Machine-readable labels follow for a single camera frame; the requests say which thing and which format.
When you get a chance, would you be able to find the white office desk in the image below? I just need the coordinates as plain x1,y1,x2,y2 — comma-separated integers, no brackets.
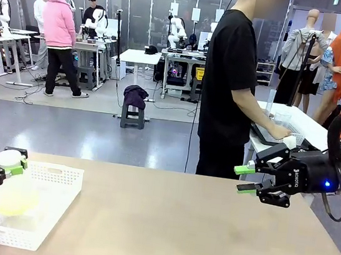
0,32,41,107

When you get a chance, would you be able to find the person's right hand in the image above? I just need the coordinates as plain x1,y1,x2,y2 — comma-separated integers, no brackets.
268,122,294,143

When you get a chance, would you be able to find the white robot bench table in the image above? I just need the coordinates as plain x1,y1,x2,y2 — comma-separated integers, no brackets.
27,31,110,93

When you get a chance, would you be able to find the grey framed workbench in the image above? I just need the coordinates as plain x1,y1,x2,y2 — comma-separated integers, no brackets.
155,47,209,105

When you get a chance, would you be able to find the person in black t-shirt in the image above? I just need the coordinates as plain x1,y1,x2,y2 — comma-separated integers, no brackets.
190,0,270,181

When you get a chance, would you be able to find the small white box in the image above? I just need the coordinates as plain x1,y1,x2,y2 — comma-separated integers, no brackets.
282,134,298,148

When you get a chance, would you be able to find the clear plastic graduated cylinder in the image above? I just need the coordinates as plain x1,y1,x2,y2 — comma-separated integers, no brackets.
265,89,279,117

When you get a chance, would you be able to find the dark-haired person in black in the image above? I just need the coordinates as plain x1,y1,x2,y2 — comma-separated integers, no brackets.
81,0,109,31

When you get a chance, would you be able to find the grey plastic stool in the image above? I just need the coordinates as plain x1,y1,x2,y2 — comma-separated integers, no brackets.
119,103,147,132

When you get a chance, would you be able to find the person in pink hoodie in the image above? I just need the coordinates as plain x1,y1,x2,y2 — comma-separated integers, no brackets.
32,0,102,102

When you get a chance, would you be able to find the shoe rack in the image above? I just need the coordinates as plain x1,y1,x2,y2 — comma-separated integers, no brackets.
254,60,276,87

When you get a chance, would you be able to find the mannequin with floral blue garment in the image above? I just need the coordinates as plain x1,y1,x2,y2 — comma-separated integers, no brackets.
295,9,341,118

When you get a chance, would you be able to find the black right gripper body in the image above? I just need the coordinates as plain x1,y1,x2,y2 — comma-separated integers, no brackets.
284,147,341,200

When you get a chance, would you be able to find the mannequin in grey shirt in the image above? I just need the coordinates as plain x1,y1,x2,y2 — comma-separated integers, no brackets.
274,5,334,111

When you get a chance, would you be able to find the clear plastic measuring beaker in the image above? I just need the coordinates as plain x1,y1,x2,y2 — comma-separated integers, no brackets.
272,110,293,129

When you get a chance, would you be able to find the black tripod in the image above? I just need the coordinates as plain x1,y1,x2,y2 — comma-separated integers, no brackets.
286,27,321,109

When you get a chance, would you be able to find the white standing desk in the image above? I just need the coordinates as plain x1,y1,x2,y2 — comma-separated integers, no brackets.
113,47,163,103

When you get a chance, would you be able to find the white computer tower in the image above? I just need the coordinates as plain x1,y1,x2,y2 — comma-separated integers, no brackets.
108,54,129,81

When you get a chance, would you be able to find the person in white shirt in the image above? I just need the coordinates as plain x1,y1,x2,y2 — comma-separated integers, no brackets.
25,0,55,72

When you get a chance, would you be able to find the person's right forearm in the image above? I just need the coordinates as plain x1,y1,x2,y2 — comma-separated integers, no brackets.
229,88,284,138

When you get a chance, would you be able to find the translucent plastic conical flask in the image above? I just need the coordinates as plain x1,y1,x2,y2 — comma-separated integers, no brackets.
0,164,44,221

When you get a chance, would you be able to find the black pole stand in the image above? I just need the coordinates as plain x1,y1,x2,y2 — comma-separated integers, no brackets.
109,8,127,62

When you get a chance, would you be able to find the black rectangular tray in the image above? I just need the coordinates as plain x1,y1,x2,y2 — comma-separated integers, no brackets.
247,121,289,149

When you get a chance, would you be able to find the grey step stool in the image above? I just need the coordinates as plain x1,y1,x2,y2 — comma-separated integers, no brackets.
79,65,100,92

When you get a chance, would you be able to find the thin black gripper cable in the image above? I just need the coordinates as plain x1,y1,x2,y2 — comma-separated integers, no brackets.
318,172,341,222

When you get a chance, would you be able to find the white side table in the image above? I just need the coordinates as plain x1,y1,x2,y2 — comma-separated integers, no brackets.
244,99,341,176

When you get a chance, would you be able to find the dark bundled cloth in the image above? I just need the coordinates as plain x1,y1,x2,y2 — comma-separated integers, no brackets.
121,83,151,111

